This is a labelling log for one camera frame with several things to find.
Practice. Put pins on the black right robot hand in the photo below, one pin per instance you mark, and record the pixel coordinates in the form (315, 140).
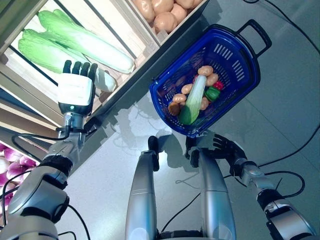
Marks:
(231, 152)

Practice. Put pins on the wooden slatted cabbage crate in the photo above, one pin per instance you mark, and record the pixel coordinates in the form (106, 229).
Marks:
(100, 15)

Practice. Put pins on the green bell pepper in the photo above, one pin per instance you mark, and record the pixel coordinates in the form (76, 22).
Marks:
(212, 93)

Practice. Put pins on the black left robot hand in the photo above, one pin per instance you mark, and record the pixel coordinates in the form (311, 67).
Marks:
(75, 87)

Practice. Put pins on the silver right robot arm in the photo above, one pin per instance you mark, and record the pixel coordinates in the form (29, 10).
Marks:
(287, 220)

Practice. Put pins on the small orange round vegetable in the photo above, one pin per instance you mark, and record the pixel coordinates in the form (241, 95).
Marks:
(173, 108)

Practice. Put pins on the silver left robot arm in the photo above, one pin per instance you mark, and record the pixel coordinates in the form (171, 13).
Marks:
(37, 190)

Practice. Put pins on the green white napa cabbage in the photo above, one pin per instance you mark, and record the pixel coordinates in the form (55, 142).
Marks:
(100, 47)
(193, 100)
(42, 52)

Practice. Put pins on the blue plastic shopping basket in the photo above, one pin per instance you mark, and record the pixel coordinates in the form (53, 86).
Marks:
(246, 82)

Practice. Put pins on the wooden potato crate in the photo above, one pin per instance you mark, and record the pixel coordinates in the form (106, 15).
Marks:
(185, 21)

